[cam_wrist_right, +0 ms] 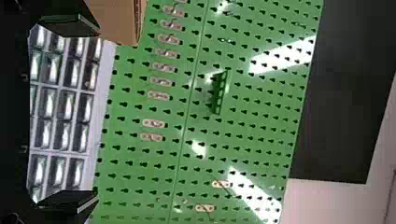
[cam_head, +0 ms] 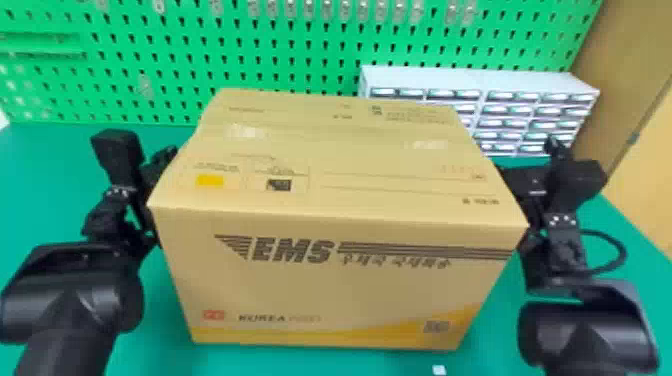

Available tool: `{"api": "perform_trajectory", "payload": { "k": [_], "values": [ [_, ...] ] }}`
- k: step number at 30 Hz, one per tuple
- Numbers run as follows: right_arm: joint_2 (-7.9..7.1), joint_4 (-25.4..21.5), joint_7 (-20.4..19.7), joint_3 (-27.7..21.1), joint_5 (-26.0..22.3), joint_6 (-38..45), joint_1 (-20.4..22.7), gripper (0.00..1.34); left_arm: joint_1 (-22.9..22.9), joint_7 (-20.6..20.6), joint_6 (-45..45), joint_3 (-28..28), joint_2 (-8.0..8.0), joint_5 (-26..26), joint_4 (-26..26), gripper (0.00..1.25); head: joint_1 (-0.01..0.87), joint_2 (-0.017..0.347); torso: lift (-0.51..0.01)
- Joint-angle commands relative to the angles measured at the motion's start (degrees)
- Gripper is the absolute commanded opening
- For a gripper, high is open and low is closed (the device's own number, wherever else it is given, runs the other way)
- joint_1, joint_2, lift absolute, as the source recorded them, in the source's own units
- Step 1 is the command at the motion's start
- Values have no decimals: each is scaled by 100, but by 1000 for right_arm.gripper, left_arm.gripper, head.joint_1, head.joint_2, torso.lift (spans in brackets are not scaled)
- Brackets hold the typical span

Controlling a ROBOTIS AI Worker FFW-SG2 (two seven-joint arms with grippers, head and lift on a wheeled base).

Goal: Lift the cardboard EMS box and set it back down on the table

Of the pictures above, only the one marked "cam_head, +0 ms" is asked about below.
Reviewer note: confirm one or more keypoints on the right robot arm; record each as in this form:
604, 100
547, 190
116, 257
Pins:
582, 336

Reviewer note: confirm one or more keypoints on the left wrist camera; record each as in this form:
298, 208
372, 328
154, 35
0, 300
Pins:
116, 155

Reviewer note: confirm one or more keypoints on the white drawer cabinet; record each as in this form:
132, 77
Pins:
525, 113

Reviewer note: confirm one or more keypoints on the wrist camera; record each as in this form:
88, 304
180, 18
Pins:
576, 181
116, 155

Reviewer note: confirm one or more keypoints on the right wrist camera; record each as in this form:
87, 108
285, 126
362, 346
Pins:
576, 181

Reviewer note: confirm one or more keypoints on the cardboard box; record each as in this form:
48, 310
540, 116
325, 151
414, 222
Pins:
336, 210

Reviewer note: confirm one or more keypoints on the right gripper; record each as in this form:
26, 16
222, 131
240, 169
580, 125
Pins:
527, 189

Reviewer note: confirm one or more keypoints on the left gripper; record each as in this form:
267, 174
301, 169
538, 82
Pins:
148, 181

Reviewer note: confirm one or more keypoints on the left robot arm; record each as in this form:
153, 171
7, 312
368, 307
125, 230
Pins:
68, 299

